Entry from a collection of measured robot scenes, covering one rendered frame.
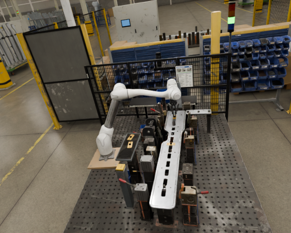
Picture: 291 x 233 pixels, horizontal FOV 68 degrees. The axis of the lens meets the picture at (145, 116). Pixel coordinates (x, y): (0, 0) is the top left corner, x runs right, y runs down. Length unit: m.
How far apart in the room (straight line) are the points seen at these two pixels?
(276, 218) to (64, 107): 3.98
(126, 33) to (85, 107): 4.83
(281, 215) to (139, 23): 7.40
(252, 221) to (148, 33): 7.62
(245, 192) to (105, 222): 1.22
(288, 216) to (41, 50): 4.41
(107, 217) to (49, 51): 3.20
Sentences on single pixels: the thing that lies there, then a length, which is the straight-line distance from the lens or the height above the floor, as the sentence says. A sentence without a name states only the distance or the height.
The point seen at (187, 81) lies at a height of 1.23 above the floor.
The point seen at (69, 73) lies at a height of 1.19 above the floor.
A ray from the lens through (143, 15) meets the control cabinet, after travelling 8.63.
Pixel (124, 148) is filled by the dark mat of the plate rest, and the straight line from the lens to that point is 1.90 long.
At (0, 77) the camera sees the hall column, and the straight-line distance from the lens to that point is 9.33.
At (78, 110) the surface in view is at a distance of 4.69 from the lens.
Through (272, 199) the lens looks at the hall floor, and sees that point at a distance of 3.09.
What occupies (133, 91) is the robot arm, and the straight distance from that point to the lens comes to 2.25.
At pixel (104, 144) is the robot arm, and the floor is 0.92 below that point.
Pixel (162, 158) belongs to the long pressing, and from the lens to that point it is 1.96.
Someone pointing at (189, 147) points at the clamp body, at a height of 0.94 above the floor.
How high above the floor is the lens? 2.29
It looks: 30 degrees down
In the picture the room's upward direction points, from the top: 10 degrees counter-clockwise
